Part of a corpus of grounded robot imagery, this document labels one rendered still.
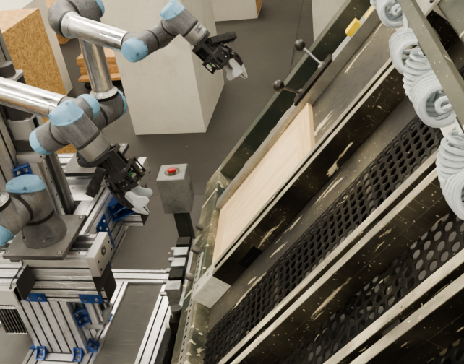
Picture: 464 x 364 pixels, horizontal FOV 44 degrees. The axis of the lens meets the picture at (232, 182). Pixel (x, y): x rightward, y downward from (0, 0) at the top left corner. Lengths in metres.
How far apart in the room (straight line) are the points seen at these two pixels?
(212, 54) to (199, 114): 2.60
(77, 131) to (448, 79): 0.95
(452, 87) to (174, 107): 3.94
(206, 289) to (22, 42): 2.42
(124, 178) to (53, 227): 0.59
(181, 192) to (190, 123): 2.23
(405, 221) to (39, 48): 3.21
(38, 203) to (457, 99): 1.51
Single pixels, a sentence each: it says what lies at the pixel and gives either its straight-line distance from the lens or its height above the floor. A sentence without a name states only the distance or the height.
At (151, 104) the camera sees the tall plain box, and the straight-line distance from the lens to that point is 4.60.
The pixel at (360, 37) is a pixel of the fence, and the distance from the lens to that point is 1.87.
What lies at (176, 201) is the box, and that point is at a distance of 2.44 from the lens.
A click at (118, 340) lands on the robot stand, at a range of 2.78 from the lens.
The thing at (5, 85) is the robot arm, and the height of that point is 1.62.
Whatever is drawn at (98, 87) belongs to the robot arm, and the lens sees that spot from 2.37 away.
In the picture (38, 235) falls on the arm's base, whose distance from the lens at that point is 2.02.
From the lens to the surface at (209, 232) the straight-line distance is 2.08.
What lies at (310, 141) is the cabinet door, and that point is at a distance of 1.72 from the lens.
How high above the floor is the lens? 2.21
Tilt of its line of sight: 34 degrees down
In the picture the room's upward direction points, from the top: 9 degrees counter-clockwise
